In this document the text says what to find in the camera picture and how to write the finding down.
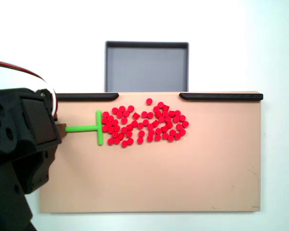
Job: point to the green T pusher brown block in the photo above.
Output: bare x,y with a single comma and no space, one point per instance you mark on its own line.
82,128

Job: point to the red granule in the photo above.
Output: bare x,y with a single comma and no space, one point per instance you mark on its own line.
106,114
109,124
110,130
116,128
146,122
120,136
110,141
177,136
144,114
116,140
159,113
182,118
156,109
135,115
165,135
150,115
124,144
176,119
115,122
161,119
115,110
158,131
129,133
165,113
115,134
179,126
182,131
105,121
110,118
177,112
148,101
185,123
130,141
151,132
158,137
123,130
160,104
134,123
140,125
150,126
164,128
130,108
122,108
140,139
170,138
124,119
129,126
168,119
126,113
119,114
173,132
155,123
169,124
166,107
150,138
141,133
171,113
105,129

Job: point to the grey tray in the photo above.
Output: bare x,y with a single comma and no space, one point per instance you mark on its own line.
147,67

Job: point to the beige board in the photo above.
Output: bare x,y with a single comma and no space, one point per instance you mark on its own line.
159,180

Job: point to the black edge rail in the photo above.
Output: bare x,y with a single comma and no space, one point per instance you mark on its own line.
221,96
91,97

